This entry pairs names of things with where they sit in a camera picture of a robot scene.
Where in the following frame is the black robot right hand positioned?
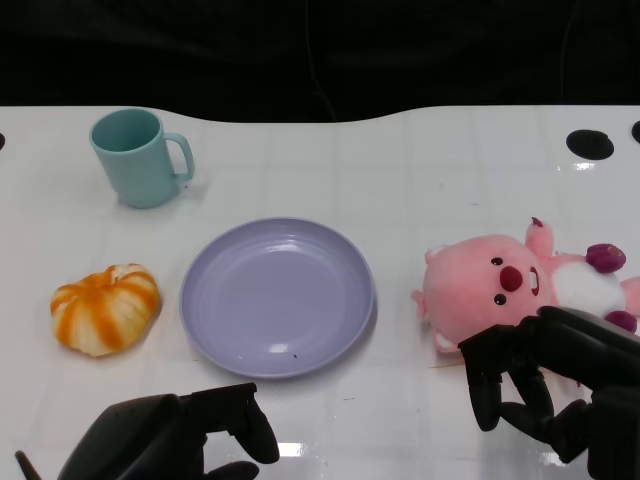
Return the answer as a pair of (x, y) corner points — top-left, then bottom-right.
(458, 305), (640, 480)

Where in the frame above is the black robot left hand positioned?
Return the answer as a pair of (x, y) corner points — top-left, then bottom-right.
(57, 382), (281, 480)

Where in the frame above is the lavender plastic plate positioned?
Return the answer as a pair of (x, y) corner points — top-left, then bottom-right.
(179, 216), (377, 380)

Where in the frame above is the pink plush doll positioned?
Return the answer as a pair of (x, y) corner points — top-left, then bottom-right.
(411, 216), (640, 355)

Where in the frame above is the orange white striped pumpkin toy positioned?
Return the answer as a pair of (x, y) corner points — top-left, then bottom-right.
(49, 263), (162, 358)

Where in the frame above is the light teal plastic mug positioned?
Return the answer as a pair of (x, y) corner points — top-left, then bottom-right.
(89, 108), (196, 210)

